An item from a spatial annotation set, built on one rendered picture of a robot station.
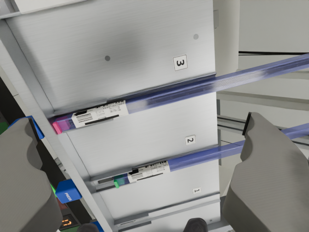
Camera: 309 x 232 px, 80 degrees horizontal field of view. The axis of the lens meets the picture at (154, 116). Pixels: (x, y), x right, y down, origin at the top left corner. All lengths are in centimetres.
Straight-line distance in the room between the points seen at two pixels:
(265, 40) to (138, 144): 193
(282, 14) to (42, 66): 196
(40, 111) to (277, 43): 202
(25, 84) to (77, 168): 11
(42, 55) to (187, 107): 17
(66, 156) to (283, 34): 199
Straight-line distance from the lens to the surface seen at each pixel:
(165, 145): 26
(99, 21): 20
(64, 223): 40
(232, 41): 100
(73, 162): 25
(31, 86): 21
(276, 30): 207
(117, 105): 21
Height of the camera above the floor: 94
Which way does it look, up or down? 38 degrees down
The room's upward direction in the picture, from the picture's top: 104 degrees clockwise
